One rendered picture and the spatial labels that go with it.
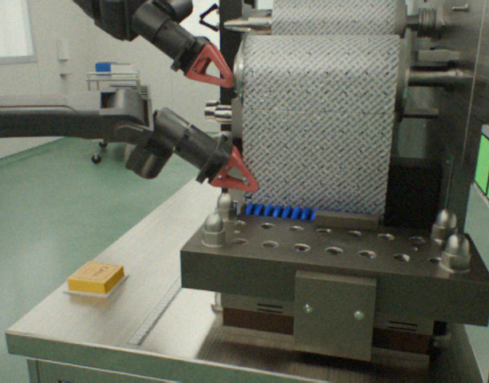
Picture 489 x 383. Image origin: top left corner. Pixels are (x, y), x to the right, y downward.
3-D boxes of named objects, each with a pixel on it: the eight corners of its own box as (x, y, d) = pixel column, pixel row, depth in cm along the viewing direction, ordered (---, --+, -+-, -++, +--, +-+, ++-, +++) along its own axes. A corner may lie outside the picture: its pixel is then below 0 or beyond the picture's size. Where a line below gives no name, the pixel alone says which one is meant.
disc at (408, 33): (395, 109, 88) (404, 22, 82) (398, 109, 88) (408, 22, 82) (398, 134, 75) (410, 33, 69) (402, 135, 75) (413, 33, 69)
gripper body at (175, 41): (178, 75, 83) (143, 49, 83) (195, 71, 93) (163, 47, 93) (198, 41, 81) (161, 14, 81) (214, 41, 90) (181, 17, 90)
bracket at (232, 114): (221, 242, 102) (218, 95, 93) (250, 246, 100) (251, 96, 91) (214, 253, 97) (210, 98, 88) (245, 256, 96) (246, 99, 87)
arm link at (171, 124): (151, 112, 76) (164, 97, 81) (134, 142, 80) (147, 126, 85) (189, 137, 77) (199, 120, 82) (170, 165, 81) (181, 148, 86)
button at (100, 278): (89, 272, 89) (88, 260, 88) (124, 276, 88) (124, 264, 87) (67, 291, 83) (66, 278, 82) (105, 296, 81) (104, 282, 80)
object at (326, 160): (243, 214, 86) (242, 109, 79) (382, 226, 80) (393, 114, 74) (243, 215, 85) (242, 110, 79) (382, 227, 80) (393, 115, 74)
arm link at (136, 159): (119, 123, 72) (119, 87, 77) (92, 172, 79) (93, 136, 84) (191, 146, 78) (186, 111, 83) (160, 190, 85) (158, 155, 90)
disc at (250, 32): (258, 105, 94) (258, 24, 88) (261, 105, 94) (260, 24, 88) (240, 128, 81) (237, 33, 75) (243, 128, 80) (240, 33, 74)
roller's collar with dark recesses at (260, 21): (254, 40, 110) (254, 9, 108) (281, 40, 109) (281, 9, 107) (248, 40, 104) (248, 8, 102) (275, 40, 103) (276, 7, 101)
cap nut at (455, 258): (436, 259, 65) (440, 227, 63) (467, 262, 64) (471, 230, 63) (440, 271, 61) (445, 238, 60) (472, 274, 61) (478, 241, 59)
